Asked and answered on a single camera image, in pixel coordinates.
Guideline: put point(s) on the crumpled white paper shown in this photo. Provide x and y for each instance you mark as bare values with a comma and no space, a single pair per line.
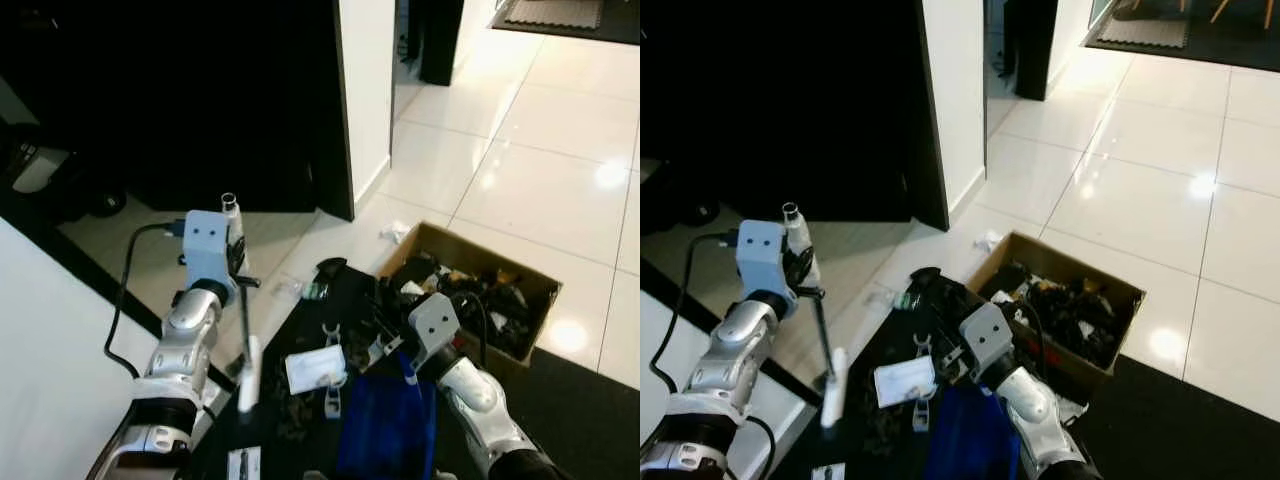
988,240
396,232

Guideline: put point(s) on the grey ribbed doormat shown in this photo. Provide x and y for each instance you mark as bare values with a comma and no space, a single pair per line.
1140,30
555,12

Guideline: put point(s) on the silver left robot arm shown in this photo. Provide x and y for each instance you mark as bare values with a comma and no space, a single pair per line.
735,345
185,340

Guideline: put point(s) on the small green wrapper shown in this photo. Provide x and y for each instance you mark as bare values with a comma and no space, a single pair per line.
313,291
905,299

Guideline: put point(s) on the white printed label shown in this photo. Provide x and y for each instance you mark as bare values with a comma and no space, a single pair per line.
828,472
244,465

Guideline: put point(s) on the black cabinet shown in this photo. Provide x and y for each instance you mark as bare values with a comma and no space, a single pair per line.
200,100
790,100

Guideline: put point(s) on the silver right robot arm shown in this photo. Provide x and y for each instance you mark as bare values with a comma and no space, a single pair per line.
1030,405
480,395

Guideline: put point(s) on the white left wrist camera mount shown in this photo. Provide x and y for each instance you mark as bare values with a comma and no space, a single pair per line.
205,245
762,258

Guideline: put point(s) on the cardboard box with rubbish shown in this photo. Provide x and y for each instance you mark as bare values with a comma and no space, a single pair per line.
1090,285
500,270

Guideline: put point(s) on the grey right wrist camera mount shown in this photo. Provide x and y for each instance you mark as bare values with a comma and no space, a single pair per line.
435,320
985,332

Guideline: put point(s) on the black furniture post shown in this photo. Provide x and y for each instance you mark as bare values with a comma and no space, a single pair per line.
1035,45
440,40

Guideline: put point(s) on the blue dustpan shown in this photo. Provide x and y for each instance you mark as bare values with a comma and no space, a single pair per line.
385,425
975,435

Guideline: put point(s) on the dark wheeled appliance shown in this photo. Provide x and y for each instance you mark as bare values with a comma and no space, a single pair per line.
45,172
698,211

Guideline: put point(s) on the broom stick with white grip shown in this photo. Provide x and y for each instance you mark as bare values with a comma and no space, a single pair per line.
248,375
832,385

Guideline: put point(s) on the white paper tag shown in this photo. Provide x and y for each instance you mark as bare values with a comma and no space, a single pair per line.
905,381
315,368

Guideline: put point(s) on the black floor mat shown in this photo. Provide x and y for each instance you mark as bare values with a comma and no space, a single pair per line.
1160,430
560,420

